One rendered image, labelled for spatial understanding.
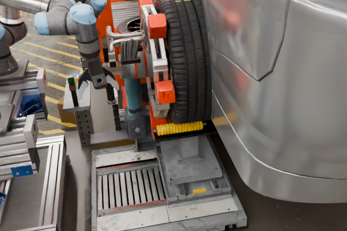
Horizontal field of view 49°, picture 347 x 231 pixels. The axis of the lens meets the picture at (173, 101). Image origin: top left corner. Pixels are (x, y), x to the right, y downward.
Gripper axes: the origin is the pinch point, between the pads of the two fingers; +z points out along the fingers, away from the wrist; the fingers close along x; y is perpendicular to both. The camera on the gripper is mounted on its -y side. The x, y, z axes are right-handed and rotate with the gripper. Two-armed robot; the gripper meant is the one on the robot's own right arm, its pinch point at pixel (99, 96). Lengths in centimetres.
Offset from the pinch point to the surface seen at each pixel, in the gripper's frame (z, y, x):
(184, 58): 3.2, 15.2, -40.1
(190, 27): -6, 24, -46
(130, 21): 88, 201, -59
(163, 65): 6.7, 18.1, -31.5
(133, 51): 3.0, 28.5, -21.2
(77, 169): 110, 63, 19
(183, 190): 85, 5, -36
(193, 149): 77, 24, -50
